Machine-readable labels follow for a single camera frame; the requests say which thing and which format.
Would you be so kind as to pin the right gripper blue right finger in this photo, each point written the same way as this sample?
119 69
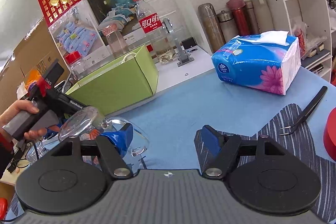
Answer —
212 139

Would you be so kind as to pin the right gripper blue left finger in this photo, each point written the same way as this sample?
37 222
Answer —
120 135

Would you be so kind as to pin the clear glass cup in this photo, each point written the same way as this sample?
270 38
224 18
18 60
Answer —
88 122

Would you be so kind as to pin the person left hand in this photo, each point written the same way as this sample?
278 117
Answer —
19 111

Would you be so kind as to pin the red cap clear jar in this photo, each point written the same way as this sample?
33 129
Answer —
76 63

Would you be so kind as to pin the brown cardboard sheet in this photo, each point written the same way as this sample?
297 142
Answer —
37 51

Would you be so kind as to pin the green cardboard box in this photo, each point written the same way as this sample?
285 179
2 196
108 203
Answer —
129 79

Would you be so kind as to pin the bedding photo poster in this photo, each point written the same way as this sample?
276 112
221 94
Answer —
81 28

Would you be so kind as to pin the pink clear tumbler bottle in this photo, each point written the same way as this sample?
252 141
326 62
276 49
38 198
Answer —
115 40

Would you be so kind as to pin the striped dark placemat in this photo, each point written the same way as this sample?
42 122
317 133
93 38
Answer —
301 145

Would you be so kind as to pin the blue tissue pack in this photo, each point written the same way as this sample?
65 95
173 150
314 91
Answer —
268 62

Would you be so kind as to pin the black tweezers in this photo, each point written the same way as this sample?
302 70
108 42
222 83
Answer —
306 112

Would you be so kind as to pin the cola plastic bottle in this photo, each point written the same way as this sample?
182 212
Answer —
154 31

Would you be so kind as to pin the small steel thermos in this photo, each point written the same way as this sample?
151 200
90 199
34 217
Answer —
227 25

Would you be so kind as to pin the steel thermos flask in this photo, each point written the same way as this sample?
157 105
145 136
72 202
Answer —
211 26

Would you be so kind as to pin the red round lid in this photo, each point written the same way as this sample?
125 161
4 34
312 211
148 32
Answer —
329 135

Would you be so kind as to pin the beige thermos flask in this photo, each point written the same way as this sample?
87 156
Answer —
263 15

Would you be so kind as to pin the red thermos flask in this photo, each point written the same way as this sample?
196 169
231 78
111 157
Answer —
240 16

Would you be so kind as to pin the grey metal bracket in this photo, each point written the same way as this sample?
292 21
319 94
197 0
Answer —
182 55

